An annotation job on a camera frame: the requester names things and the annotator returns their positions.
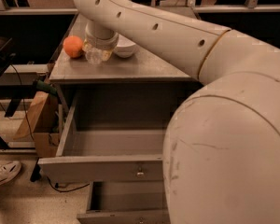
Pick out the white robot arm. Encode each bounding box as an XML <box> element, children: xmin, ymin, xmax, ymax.
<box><xmin>74</xmin><ymin>0</ymin><xmax>280</xmax><ymax>224</ymax></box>

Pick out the metal lower drawer knob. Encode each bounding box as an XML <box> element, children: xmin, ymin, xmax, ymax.
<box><xmin>138</xmin><ymin>217</ymin><xmax>145</xmax><ymax>224</ymax></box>

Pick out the metal top drawer knob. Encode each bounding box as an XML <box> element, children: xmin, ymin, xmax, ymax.
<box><xmin>136</xmin><ymin>168</ymin><xmax>145</xmax><ymax>177</ymax></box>

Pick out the grey open drawer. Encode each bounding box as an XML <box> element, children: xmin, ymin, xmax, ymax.
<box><xmin>77</xmin><ymin>181</ymin><xmax>170</xmax><ymax>224</ymax></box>
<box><xmin>37</xmin><ymin>83</ymin><xmax>190</xmax><ymax>184</ymax></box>

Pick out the white ceramic bowl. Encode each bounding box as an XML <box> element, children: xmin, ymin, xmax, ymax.
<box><xmin>113</xmin><ymin>35</ymin><xmax>138</xmax><ymax>58</ymax></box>

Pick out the orange fruit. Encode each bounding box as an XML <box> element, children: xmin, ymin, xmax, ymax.
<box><xmin>63</xmin><ymin>35</ymin><xmax>83</xmax><ymax>58</ymax></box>

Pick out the brown cardboard box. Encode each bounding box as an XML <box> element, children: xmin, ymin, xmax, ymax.
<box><xmin>13</xmin><ymin>91</ymin><xmax>59</xmax><ymax>158</ymax></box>

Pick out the green handled tool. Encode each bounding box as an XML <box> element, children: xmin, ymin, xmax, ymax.
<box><xmin>34</xmin><ymin>80</ymin><xmax>58</xmax><ymax>96</ymax></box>

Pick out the white sneaker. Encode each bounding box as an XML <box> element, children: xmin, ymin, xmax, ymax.
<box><xmin>0</xmin><ymin>161</ymin><xmax>21</xmax><ymax>186</ymax></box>

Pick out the grey open top drawer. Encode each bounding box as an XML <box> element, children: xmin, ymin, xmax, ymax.
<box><xmin>37</xmin><ymin>83</ymin><xmax>190</xmax><ymax>184</ymax></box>

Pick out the black cable on floor left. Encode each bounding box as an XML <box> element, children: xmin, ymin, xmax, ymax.
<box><xmin>46</xmin><ymin>175</ymin><xmax>91</xmax><ymax>194</ymax></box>

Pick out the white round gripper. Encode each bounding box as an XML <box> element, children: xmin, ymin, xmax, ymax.
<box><xmin>82</xmin><ymin>21</ymin><xmax>119</xmax><ymax>62</ymax></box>

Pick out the grey open lower drawer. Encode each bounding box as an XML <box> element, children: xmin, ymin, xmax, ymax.
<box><xmin>77</xmin><ymin>181</ymin><xmax>170</xmax><ymax>224</ymax></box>

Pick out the grey cabinet with top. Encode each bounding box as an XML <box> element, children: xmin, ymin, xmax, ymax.
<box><xmin>49</xmin><ymin>7</ymin><xmax>203</xmax><ymax>117</ymax></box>

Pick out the clear plastic water bottle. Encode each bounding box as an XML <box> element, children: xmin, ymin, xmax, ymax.
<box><xmin>85</xmin><ymin>47</ymin><xmax>102</xmax><ymax>64</ymax></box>

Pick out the metal drawer knob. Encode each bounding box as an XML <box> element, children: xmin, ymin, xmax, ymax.
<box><xmin>136</xmin><ymin>168</ymin><xmax>145</xmax><ymax>177</ymax></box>
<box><xmin>138</xmin><ymin>217</ymin><xmax>145</xmax><ymax>224</ymax></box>

